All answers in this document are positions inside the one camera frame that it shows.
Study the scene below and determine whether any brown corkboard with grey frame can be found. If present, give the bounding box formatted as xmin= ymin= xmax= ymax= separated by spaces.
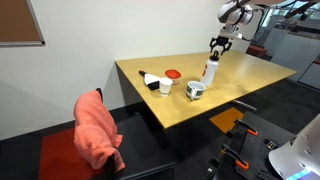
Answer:
xmin=0 ymin=0 xmax=46 ymax=47

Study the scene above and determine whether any clear container with red lid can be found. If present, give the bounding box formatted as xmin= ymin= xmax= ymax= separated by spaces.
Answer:
xmin=164 ymin=68 xmax=182 ymax=85

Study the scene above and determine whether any green and white mug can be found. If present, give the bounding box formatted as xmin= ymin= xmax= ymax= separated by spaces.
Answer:
xmin=185 ymin=80 xmax=207 ymax=101

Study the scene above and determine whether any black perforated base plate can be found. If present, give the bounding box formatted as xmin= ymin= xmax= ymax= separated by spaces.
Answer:
xmin=213 ymin=111 xmax=298 ymax=180

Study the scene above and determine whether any black clamp with orange tips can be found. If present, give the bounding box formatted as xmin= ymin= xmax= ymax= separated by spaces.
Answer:
xmin=221 ymin=143 xmax=250 ymax=171
xmin=233 ymin=118 xmax=259 ymax=138

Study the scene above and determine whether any grey metal table foot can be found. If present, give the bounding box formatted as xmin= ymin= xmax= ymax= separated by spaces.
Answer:
xmin=232 ymin=99 xmax=258 ymax=112

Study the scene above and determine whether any grey cabinet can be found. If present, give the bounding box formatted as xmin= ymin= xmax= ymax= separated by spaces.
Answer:
xmin=271 ymin=28 xmax=320 ymax=89

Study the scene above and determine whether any red background chair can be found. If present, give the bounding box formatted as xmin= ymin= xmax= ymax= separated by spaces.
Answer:
xmin=246 ymin=44 xmax=268 ymax=58

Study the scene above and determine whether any black overhead beam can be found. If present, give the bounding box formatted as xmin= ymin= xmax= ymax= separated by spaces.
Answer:
xmin=284 ymin=0 xmax=320 ymax=19

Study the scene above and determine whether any black chair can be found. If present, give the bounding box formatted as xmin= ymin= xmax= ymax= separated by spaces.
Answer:
xmin=94 ymin=87 xmax=179 ymax=180

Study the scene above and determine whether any red towel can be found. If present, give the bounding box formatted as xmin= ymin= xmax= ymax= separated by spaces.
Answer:
xmin=73 ymin=89 xmax=126 ymax=173

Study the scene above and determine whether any black bottle lid with handle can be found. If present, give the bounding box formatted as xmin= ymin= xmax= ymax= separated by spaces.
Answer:
xmin=209 ymin=49 xmax=221 ymax=62

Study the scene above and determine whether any white bottle with red logo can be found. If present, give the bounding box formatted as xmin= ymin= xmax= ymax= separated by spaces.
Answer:
xmin=200 ymin=59 xmax=220 ymax=87

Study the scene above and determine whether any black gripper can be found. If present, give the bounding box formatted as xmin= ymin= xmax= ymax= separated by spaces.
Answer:
xmin=209 ymin=33 xmax=233 ymax=57

